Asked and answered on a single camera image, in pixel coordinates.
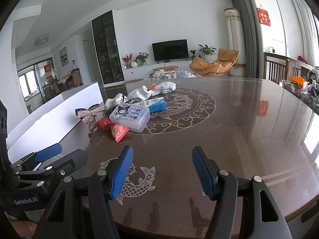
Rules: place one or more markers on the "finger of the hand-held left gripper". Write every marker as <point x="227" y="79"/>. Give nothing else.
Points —
<point x="72" y="160"/>
<point x="48" y="151"/>

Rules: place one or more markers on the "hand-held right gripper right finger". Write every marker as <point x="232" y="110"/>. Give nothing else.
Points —
<point x="203" y="171"/>

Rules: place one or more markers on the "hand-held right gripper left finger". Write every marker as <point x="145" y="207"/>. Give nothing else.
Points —
<point x="122" y="171"/>

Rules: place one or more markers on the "white cardboard box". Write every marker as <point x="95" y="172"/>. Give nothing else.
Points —
<point x="49" y="119"/>

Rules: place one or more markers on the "red pouch with gold seal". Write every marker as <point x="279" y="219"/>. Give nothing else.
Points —
<point x="118" y="132"/>

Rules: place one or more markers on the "red cone pouch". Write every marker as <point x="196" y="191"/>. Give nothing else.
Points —
<point x="103" y="123"/>

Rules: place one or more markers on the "rhinestone bow hair clip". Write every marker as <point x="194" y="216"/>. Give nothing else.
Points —
<point x="92" y="112"/>

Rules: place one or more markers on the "clear cartoon plastic case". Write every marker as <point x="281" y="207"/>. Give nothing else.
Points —
<point x="129" y="115"/>

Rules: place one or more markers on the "white knit work glove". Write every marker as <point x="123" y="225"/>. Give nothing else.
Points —
<point x="116" y="100"/>
<point x="164" y="87"/>
<point x="140" y="92"/>

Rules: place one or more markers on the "blue and white carton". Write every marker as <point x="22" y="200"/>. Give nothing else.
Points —
<point x="157" y="104"/>

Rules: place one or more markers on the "dining table with chairs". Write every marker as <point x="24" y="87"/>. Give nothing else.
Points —
<point x="67" y="81"/>

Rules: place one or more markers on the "red door banner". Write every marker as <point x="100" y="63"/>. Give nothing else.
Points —
<point x="47" y="71"/>

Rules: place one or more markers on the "white television cabinet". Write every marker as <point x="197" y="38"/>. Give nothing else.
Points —
<point x="139" y="72"/>

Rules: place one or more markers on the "printed blanket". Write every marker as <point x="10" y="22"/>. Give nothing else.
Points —
<point x="172" y="74"/>

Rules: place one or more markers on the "orange lounge chair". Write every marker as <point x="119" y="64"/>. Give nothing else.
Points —
<point x="211" y="66"/>

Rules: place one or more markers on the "white round vase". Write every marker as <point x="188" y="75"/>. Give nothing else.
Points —
<point x="134" y="64"/>

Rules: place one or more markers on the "small wooden bench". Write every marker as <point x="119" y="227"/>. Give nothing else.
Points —
<point x="165" y="67"/>

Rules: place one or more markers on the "round ceiling light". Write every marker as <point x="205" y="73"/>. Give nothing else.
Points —
<point x="41" y="41"/>

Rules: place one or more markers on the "red flower arrangement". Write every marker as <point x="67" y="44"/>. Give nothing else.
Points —
<point x="127" y="59"/>

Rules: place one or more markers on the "green potted plant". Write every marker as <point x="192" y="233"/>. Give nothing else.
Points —
<point x="142" y="57"/>

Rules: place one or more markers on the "dark glass display cabinet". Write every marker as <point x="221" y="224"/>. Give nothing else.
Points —
<point x="107" y="47"/>

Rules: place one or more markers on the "small potted plant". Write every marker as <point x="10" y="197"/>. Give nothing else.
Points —
<point x="193" y="53"/>

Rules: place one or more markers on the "large leafy potted plant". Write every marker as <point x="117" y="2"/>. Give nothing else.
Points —
<point x="206" y="51"/>

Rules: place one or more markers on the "wooden slatted chair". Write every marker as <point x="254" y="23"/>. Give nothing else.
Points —
<point x="276" y="69"/>

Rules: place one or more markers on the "black television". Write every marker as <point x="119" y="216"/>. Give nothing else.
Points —
<point x="170" y="49"/>

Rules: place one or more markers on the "pile of clutter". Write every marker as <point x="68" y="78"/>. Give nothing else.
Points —
<point x="304" y="92"/>

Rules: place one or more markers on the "covered standing air conditioner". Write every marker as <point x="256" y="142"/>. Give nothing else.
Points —
<point x="235" y="39"/>

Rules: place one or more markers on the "grey curtain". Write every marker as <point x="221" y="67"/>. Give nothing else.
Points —
<point x="249" y="34"/>

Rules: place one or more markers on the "framed wall painting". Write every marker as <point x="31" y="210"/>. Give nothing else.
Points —
<point x="63" y="56"/>

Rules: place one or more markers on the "red wall hanging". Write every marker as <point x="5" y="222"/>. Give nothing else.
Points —
<point x="263" y="16"/>

